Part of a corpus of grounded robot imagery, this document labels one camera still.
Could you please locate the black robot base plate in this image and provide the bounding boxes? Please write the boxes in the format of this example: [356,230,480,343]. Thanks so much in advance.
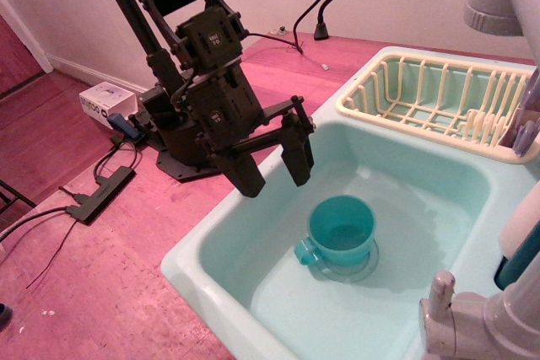
[130,83,224,184]

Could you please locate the cream dish drying rack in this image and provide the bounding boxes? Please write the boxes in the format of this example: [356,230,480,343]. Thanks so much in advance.
[336,48,539,164]

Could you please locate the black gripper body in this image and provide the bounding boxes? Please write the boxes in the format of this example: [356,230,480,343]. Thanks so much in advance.
[183,61,305,158]

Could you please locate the white cardboard box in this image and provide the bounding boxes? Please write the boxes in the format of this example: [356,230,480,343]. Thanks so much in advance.
[78,82,138,128]

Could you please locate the black power plug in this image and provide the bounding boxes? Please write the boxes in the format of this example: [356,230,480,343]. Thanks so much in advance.
[313,1,329,40]

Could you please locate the teal plastic cup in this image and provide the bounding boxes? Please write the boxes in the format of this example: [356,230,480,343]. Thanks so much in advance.
[294,195,376,267]

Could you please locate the black usb hub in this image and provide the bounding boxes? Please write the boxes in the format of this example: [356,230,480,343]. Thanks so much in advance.
[64,166,136,225]

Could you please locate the grey cable on floor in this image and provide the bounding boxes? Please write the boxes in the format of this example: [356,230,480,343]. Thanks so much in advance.
[0,206,73,243]

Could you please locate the blue clamp handle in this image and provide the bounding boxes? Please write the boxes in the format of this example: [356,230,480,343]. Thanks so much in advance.
[107,113,143,142]

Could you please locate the light teal toy sink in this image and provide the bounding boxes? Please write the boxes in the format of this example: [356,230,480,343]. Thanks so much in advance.
[161,41,539,359]

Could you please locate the purple utensil in rack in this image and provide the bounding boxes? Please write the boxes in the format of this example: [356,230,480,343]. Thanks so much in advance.
[512,69,539,158]

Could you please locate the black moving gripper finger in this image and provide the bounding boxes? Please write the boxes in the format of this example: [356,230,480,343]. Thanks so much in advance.
[278,111,315,186]

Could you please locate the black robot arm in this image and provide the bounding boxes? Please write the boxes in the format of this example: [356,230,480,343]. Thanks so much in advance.
[115,0,315,197]

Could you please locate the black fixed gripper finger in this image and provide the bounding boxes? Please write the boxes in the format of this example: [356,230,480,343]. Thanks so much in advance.
[219,153,265,198]

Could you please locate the grey toy faucet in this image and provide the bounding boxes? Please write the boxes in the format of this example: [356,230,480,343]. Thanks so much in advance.
[419,0,539,359]

